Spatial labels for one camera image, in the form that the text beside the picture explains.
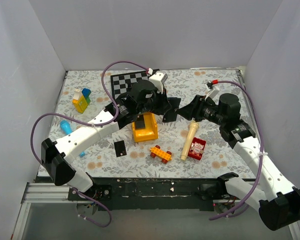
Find red owl toy block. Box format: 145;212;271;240
187;137;206;161

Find black leather card holder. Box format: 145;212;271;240
162;97;181;123

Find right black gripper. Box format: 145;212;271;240
175;94;226;126

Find yellow plastic bin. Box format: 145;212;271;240
132;112;158;143

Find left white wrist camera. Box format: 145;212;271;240
148;71;168;94

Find purple cable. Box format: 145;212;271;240
31;60;152;227
208;79;266;221

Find aluminium frame rail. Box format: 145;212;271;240
11;181;78;240

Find colourful stacked toy blocks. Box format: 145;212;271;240
72;88;91;114

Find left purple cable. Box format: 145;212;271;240
31;60;152;227

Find cream toy microphone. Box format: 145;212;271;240
180;120;199;161

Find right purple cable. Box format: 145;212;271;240
208;79;266;221

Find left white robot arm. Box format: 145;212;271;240
41;79;172;200

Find floral table mat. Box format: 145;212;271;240
56;69;255;179

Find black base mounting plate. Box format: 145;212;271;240
67;177;248;212

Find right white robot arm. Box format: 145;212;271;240
177;93;300;231

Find black white chessboard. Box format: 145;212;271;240
110;70;150;100

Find orange toy car block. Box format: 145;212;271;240
150;145;172;164

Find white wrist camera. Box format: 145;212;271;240
205;79;220;100
148;71;168;94

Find blue toy microphone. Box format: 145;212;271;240
59;119;86;158

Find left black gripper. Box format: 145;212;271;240
137;86;172;116

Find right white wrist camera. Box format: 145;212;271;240
205;79;220;100

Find black card on table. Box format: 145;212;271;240
114;140;127;158

